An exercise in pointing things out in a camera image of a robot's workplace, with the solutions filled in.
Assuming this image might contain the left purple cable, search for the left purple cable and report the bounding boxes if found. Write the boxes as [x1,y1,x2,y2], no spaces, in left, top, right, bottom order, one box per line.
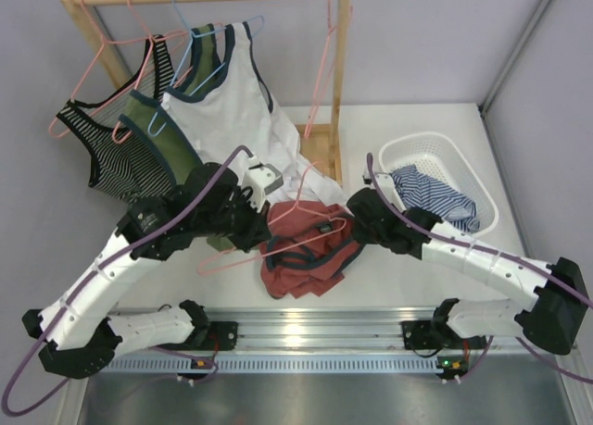
[1,145,256,418]

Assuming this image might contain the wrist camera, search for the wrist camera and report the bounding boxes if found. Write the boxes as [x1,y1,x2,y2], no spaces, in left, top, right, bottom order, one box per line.
[362,172,406,212]
[241,163,284,212]

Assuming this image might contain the green tank top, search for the green tank top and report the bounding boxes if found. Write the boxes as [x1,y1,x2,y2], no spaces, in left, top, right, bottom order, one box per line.
[119,24,242,255]

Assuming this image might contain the blue striped garment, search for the blue striped garment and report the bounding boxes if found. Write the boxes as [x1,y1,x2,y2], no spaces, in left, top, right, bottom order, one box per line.
[390,165,480,233]

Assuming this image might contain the aluminium mounting rail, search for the aluminium mounting rail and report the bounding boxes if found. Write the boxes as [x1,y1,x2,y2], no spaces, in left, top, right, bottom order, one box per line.
[110,306,578,352]

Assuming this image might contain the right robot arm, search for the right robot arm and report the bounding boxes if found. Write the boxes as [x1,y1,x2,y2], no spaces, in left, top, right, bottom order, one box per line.
[347,188,588,356]

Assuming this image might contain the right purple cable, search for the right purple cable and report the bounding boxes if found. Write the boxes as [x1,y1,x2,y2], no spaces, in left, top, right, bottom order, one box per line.
[365,153,593,383]

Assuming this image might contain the red tank top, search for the red tank top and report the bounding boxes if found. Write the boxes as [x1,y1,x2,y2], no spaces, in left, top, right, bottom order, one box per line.
[259,201,364,299]

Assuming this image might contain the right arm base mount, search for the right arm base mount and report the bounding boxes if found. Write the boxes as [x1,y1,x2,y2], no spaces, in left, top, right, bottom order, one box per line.
[401,298,486,358]

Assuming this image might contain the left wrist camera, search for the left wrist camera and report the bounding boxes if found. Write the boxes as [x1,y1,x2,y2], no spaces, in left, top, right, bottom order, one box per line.
[241,163,284,212]

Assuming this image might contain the slotted cable duct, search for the slotted cable duct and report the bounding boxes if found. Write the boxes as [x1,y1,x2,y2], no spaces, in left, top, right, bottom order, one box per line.
[103,354,466,374]

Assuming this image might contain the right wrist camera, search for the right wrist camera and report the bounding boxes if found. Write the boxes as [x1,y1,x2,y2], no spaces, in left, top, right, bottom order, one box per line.
[362,172,406,212]

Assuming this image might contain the blue wire hanger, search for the blue wire hanger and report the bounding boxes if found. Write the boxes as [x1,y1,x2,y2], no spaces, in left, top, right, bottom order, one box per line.
[147,0,266,137]

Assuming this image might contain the white plastic laundry basket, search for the white plastic laundry basket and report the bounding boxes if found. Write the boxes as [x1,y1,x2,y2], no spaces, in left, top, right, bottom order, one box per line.
[376,131,498,237]

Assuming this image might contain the pink hanger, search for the pink hanger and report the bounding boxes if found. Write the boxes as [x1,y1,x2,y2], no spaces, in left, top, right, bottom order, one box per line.
[196,161,347,276]
[304,0,353,139]
[112,0,224,144]
[47,0,186,140]

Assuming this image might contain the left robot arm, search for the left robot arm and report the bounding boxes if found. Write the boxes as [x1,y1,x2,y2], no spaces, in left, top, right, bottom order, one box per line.
[22,160,283,379]

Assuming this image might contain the black white striped tank top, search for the black white striped tank top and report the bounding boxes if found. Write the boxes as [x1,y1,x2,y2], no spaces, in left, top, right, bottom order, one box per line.
[57,42,174,204]

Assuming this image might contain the purple cable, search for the purple cable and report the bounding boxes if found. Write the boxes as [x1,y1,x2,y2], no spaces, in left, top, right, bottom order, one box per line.
[365,153,593,383]
[1,145,256,418]

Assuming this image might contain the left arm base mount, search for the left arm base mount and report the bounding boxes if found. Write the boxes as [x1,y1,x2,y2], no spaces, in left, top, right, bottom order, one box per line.
[159,300,238,351]

